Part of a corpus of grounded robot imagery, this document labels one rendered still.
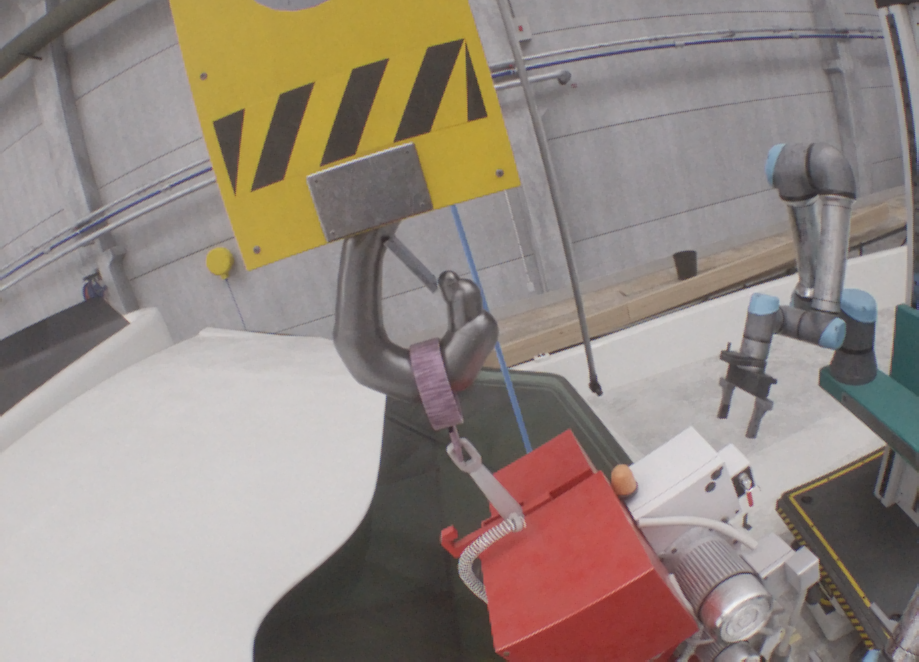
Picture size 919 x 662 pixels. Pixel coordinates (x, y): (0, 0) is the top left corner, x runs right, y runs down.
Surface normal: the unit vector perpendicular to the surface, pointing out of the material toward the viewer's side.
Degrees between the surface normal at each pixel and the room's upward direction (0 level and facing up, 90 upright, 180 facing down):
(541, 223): 90
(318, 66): 90
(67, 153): 90
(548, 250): 90
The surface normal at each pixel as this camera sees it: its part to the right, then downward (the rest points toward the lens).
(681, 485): -0.54, -0.79
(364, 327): 0.40, 0.25
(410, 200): 0.10, 0.30
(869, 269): -0.18, 0.37
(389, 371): 0.24, 0.00
